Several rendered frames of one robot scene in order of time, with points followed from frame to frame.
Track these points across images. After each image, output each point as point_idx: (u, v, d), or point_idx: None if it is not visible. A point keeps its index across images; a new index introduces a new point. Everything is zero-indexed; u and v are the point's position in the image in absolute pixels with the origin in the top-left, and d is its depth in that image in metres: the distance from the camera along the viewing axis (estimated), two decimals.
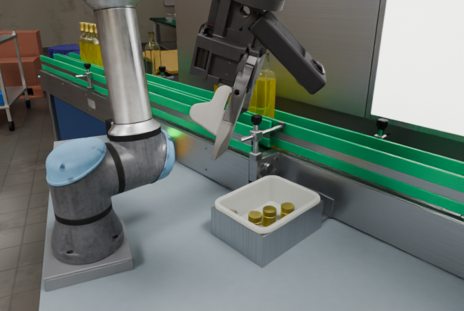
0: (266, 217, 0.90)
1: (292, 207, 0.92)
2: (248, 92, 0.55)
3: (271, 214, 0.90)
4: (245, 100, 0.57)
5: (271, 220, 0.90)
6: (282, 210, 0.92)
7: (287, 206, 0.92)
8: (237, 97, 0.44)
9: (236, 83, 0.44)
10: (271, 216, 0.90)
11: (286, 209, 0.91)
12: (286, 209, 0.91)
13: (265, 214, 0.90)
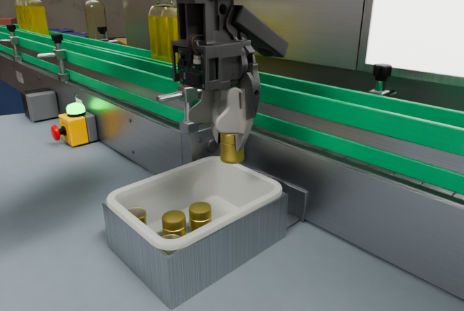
0: (193, 220, 0.55)
1: None
2: (224, 103, 0.54)
3: (201, 216, 0.55)
4: None
5: (200, 224, 0.55)
6: (223, 139, 0.53)
7: None
8: (257, 97, 0.48)
9: (253, 86, 0.47)
10: (201, 220, 0.55)
11: (229, 137, 0.52)
12: (227, 136, 0.52)
13: (192, 216, 0.55)
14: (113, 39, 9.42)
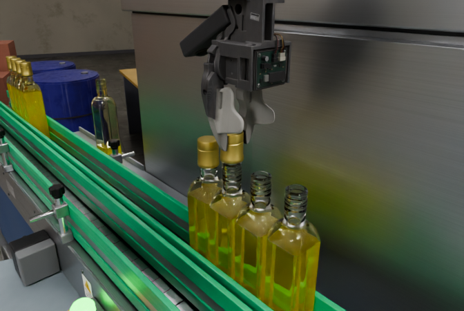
0: None
1: None
2: None
3: None
4: None
5: None
6: (239, 139, 0.53)
7: None
8: None
9: None
10: None
11: (243, 133, 0.53)
12: (242, 134, 0.53)
13: None
14: (114, 52, 9.15)
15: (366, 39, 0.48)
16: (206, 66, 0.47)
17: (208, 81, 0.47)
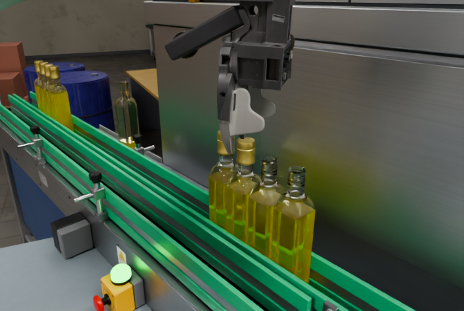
0: None
1: (250, 137, 0.70)
2: None
3: None
4: None
5: None
6: (252, 146, 0.68)
7: (249, 139, 0.69)
8: None
9: None
10: None
11: (255, 142, 0.69)
12: (254, 142, 0.69)
13: None
14: (118, 53, 9.30)
15: (351, 54, 0.63)
16: (223, 67, 0.46)
17: (228, 83, 0.46)
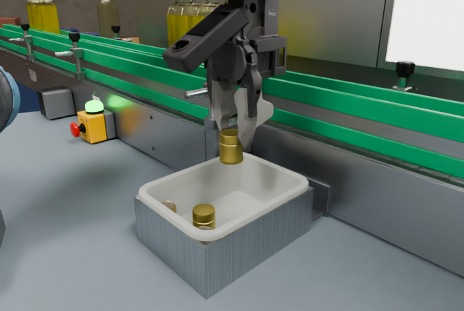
0: (224, 145, 0.53)
1: None
2: (239, 108, 0.51)
3: (233, 140, 0.52)
4: (239, 120, 0.52)
5: (232, 149, 0.53)
6: None
7: None
8: (210, 83, 0.55)
9: (213, 73, 0.55)
10: (233, 144, 0.53)
11: None
12: None
13: (223, 140, 0.53)
14: None
15: None
16: (254, 66, 0.47)
17: (262, 79, 0.48)
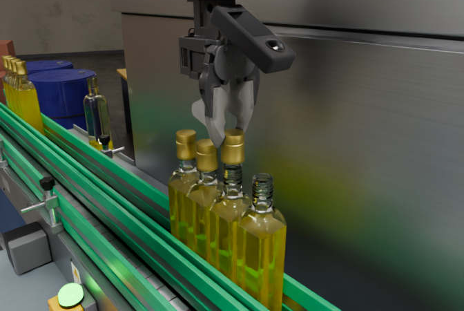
0: (242, 144, 0.53)
1: None
2: (240, 103, 0.53)
3: (244, 135, 0.54)
4: (239, 115, 0.54)
5: (244, 144, 0.55)
6: (213, 149, 0.58)
7: (211, 142, 0.59)
8: (203, 95, 0.49)
9: (199, 83, 0.48)
10: (244, 138, 0.54)
11: None
12: None
13: (242, 139, 0.53)
14: (114, 52, 9.19)
15: (328, 39, 0.52)
16: None
17: (251, 70, 0.55)
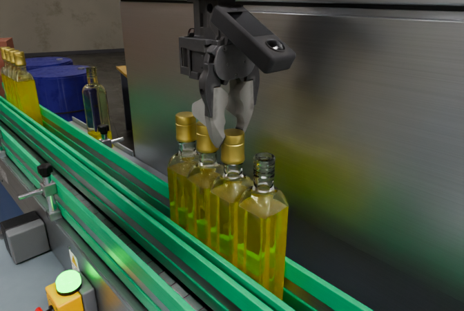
0: (242, 144, 0.53)
1: None
2: (240, 103, 0.53)
3: (244, 135, 0.54)
4: (239, 115, 0.54)
5: (244, 144, 0.55)
6: None
7: None
8: (203, 95, 0.49)
9: (199, 83, 0.48)
10: (244, 138, 0.54)
11: None
12: None
13: (242, 139, 0.53)
14: (114, 50, 9.18)
15: (331, 15, 0.51)
16: None
17: (251, 70, 0.55)
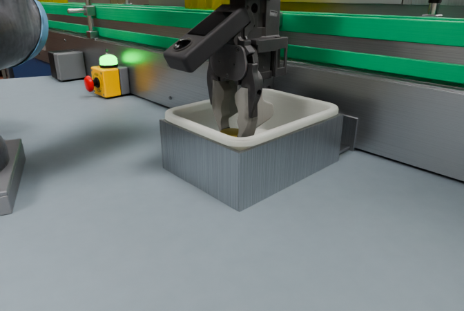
0: None
1: None
2: (239, 108, 0.51)
3: None
4: (240, 120, 0.52)
5: None
6: None
7: None
8: (210, 83, 0.55)
9: (213, 72, 0.55)
10: None
11: None
12: None
13: None
14: None
15: None
16: (255, 66, 0.47)
17: (262, 80, 0.48)
